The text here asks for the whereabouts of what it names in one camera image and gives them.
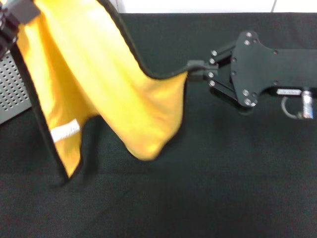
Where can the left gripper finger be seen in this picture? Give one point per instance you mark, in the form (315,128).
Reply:
(22,11)

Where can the black tablecloth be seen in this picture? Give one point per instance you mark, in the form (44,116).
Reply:
(198,173)

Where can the yellow grey towel black trim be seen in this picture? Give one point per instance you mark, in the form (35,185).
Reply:
(99,74)

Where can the grey perforated storage box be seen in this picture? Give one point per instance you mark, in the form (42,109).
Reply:
(12,86)

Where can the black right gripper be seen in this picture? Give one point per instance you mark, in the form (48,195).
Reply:
(272,67)

